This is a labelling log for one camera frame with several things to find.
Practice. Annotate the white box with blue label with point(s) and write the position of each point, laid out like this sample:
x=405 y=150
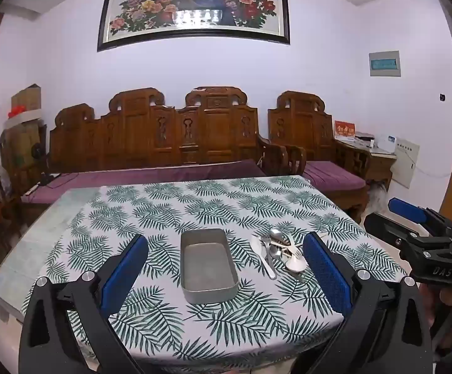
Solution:
x=385 y=143

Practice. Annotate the clear plastic bag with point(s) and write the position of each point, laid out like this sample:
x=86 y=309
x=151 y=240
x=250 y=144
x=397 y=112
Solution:
x=377 y=200

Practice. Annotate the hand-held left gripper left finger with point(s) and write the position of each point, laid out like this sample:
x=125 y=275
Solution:
x=126 y=270

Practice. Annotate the small white printer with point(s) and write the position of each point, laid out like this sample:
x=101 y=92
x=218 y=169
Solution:
x=364 y=138

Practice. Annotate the purple armchair cushion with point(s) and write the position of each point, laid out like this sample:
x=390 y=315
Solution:
x=333 y=175

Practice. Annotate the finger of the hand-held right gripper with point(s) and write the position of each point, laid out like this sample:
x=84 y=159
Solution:
x=385 y=230
x=407 y=209

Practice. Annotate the framed peacock flower painting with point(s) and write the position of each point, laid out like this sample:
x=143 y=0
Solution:
x=194 y=4

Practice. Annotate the large cardboard box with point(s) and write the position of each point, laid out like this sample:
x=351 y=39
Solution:
x=19 y=148

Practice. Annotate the red plastic bag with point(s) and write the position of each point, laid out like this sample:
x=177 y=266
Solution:
x=15 y=111

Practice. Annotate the leaf-print tablecloth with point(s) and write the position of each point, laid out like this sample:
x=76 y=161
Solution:
x=226 y=206

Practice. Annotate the white wall electrical panel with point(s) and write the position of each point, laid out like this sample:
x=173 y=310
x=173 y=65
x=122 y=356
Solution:
x=384 y=64

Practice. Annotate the rectangular metal tray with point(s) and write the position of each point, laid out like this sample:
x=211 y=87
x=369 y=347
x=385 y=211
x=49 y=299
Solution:
x=208 y=265

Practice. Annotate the carved wooden armchair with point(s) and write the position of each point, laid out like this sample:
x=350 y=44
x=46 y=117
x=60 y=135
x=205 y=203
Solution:
x=307 y=128

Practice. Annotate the white side table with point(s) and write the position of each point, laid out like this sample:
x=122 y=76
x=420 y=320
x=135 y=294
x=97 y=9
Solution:
x=381 y=165

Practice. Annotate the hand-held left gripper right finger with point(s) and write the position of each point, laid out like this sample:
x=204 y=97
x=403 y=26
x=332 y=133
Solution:
x=327 y=272

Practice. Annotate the purple sofa cushion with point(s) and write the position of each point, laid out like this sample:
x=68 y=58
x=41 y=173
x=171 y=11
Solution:
x=152 y=177

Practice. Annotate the small cardboard box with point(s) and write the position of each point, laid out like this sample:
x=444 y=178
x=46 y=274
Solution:
x=26 y=97

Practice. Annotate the white metal wall cabinet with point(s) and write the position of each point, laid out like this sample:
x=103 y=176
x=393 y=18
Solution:
x=405 y=163

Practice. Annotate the carved wooden sofa bench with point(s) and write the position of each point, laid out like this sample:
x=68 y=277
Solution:
x=171 y=132

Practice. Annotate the red desk calendar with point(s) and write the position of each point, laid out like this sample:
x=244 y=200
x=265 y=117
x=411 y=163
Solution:
x=344 y=130

